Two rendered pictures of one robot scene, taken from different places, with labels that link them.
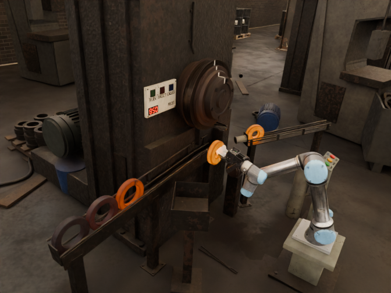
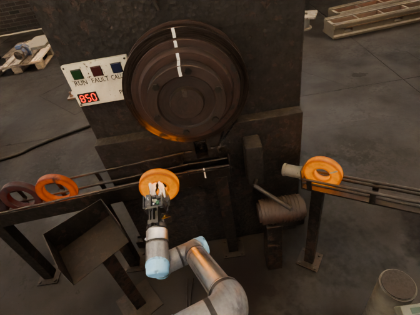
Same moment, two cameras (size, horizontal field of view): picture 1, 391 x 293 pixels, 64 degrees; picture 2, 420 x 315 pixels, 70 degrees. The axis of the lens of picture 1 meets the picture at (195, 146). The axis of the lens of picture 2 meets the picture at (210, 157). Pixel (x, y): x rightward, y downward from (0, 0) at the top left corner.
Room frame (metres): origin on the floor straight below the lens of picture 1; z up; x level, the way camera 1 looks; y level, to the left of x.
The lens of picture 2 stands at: (1.46, -0.97, 1.65)
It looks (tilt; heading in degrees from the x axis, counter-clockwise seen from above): 41 degrees down; 58
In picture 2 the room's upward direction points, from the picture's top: 11 degrees counter-clockwise
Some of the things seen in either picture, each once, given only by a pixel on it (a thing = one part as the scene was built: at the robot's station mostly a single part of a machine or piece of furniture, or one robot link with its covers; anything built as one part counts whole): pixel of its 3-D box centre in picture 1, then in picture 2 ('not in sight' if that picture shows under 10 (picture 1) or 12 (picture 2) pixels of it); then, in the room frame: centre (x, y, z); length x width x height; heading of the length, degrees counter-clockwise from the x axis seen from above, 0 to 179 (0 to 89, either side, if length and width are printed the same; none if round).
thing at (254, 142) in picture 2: (219, 140); (253, 160); (2.18, -0.18, 0.68); 0.11 x 0.08 x 0.24; 55
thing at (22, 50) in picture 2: not in sight; (24, 49); (1.96, 4.71, 0.25); 0.40 x 0.24 x 0.22; 55
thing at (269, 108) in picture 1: (269, 116); not in sight; (4.07, -1.00, 0.17); 0.57 x 0.31 x 0.34; 165
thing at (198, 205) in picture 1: (188, 243); (112, 274); (1.40, 0.00, 0.36); 0.26 x 0.20 x 0.72; 0
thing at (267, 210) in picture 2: (235, 186); (280, 234); (2.18, -0.36, 0.27); 0.22 x 0.13 x 0.53; 145
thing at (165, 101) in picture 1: (160, 97); (102, 81); (1.77, 0.22, 1.15); 0.26 x 0.02 x 0.18; 145
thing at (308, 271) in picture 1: (309, 258); not in sight; (1.56, -0.83, 0.13); 0.40 x 0.40 x 0.26; 57
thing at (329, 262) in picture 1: (314, 242); not in sight; (1.56, -0.83, 0.28); 0.32 x 0.32 x 0.04; 57
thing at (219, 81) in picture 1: (220, 98); (187, 100); (1.93, -0.14, 1.11); 0.28 x 0.06 x 0.28; 145
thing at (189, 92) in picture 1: (208, 95); (186, 87); (1.98, -0.06, 1.11); 0.47 x 0.06 x 0.47; 145
